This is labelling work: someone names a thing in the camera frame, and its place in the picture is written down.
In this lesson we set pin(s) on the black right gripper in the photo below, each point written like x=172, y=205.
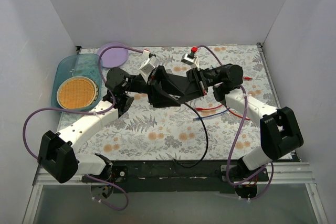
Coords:
x=198, y=80

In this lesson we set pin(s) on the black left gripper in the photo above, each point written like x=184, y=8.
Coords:
x=153, y=86

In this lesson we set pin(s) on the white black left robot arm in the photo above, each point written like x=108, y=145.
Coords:
x=57, y=153

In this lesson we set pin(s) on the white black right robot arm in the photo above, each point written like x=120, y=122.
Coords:
x=279, y=130

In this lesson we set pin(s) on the floral patterned table mat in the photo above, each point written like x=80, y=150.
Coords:
x=203, y=128

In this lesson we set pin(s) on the purple plastic plate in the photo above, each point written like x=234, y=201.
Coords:
x=114, y=57

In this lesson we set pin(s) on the teal plastic tray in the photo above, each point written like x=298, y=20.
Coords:
x=83, y=65

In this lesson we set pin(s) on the orange woven round coaster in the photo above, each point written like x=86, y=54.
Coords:
x=77, y=93

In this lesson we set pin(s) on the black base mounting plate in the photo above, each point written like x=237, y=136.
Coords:
x=162, y=176

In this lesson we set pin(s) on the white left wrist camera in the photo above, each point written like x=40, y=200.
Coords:
x=149, y=65

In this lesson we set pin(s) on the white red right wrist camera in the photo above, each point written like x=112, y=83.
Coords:
x=191, y=59

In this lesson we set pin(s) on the aluminium frame rail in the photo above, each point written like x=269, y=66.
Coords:
x=284, y=173

